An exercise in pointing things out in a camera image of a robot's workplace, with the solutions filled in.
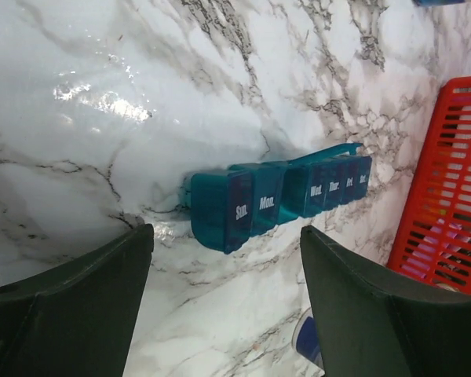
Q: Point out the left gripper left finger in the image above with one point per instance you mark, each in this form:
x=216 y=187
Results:
x=77 y=319

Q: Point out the red plastic basket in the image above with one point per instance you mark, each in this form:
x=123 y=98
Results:
x=433 y=241

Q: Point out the teal weekly pill organizer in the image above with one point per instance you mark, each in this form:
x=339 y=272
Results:
x=229 y=206

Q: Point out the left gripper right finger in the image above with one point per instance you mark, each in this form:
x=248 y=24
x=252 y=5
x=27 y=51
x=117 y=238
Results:
x=371 y=321

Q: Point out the white pill bottle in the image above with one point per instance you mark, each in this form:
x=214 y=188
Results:
x=305 y=340

